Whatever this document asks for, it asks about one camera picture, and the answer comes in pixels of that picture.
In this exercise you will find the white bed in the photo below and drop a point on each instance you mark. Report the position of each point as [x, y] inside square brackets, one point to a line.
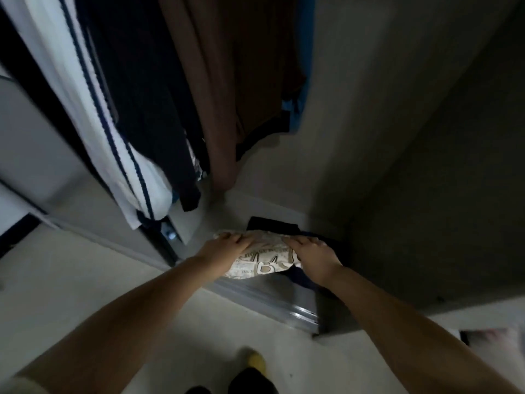
[496, 353]

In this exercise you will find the person's black trousers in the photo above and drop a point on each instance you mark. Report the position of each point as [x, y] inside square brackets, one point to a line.
[250, 381]

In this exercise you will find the person's right hand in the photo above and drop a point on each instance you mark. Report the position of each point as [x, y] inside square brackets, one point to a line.
[316, 260]

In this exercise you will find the person's left forearm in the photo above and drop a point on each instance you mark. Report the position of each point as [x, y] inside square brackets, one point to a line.
[123, 332]

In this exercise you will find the grey wardrobe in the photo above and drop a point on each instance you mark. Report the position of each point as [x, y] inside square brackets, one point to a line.
[410, 119]

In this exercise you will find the blue garment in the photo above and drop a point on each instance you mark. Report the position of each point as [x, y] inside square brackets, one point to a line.
[303, 53]

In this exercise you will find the yellow slipper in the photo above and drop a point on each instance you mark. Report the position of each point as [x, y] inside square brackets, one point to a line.
[257, 362]

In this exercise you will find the person's left hand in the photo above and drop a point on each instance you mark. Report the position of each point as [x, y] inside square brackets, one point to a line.
[223, 254]

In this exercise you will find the person's right forearm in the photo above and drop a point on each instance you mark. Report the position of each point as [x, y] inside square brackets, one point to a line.
[410, 336]

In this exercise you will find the white navy striped jacket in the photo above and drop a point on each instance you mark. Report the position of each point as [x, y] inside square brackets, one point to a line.
[90, 119]

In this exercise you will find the black garment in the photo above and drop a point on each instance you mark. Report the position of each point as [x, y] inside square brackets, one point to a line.
[148, 94]

